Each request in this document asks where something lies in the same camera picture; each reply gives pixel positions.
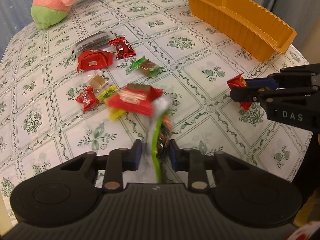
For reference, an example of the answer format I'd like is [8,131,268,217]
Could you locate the red wafer packet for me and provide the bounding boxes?
[109,83,163,116]

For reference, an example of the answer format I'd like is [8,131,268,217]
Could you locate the yellow green candy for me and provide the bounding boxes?
[97,85,126,120]

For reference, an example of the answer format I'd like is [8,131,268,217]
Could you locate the pink green star plush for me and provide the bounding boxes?
[30,0,75,29]

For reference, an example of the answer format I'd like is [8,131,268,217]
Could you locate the orange plastic tray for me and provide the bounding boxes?
[188,0,297,62]

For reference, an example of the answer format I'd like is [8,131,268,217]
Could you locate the shiny red candy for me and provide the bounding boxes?
[108,36,136,60]

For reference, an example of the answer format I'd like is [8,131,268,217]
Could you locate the red gold candy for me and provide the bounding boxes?
[227,74,252,111]

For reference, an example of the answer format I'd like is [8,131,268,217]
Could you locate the small red candy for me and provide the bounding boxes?
[75,86,99,112]

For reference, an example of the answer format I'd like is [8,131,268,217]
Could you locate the black snack packet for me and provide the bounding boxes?
[72,30,116,57]

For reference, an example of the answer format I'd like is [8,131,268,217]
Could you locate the large red snack packet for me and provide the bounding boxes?
[76,50,114,72]

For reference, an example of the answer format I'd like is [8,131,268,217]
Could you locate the green brown candy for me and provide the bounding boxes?
[130,56,164,79]

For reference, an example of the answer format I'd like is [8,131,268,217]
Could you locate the floral green white tablecloth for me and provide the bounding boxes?
[1,0,311,224]

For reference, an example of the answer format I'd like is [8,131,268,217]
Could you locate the white green snack bag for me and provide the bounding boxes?
[137,95,171,183]

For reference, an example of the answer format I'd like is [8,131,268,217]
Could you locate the clear brown candy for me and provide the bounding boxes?
[87,75,108,93]

